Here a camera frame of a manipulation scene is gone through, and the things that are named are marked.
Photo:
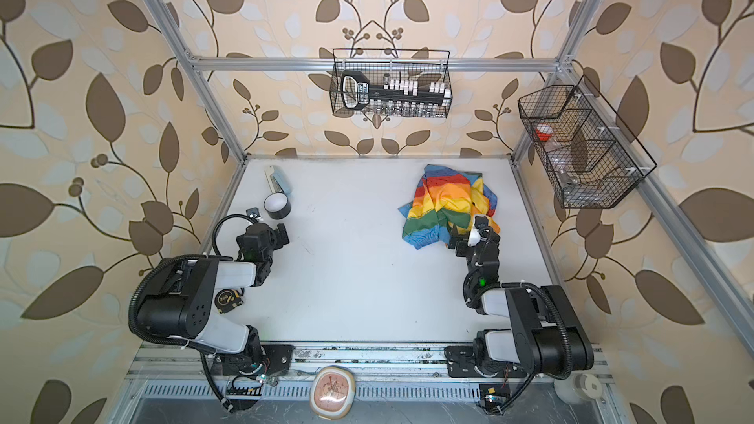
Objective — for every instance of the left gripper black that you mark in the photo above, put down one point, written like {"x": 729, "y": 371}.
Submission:
{"x": 274, "y": 237}

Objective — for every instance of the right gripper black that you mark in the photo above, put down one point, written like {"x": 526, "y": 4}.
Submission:
{"x": 471, "y": 244}

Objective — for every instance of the rainbow striped jacket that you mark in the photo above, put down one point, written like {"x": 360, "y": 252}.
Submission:
{"x": 446, "y": 200}

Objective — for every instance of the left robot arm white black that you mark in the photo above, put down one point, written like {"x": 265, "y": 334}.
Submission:
{"x": 184, "y": 301}

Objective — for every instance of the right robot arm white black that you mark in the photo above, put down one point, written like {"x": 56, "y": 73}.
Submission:
{"x": 544, "y": 334}

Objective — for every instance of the black tape roll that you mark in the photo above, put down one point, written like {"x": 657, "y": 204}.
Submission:
{"x": 277, "y": 206}

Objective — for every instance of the yellow black tape measure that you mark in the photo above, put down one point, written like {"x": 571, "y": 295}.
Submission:
{"x": 228, "y": 300}

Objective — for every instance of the pink round timer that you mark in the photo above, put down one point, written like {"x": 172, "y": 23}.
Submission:
{"x": 332, "y": 393}

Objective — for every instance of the white round container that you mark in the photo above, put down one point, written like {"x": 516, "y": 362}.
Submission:
{"x": 579, "y": 388}

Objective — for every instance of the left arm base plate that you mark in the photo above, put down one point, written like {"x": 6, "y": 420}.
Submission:
{"x": 268, "y": 359}

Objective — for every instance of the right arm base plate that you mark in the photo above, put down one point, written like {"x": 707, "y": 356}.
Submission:
{"x": 464, "y": 362}

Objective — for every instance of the right wire basket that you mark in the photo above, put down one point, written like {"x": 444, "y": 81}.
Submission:
{"x": 596, "y": 160}

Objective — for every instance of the wire basket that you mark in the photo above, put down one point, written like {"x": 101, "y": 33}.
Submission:
{"x": 424, "y": 64}
{"x": 596, "y": 160}

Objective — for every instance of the black socket set rail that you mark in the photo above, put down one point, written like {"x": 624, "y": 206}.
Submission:
{"x": 359, "y": 92}

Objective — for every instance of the back wire basket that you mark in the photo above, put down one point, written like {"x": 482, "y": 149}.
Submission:
{"x": 424, "y": 64}

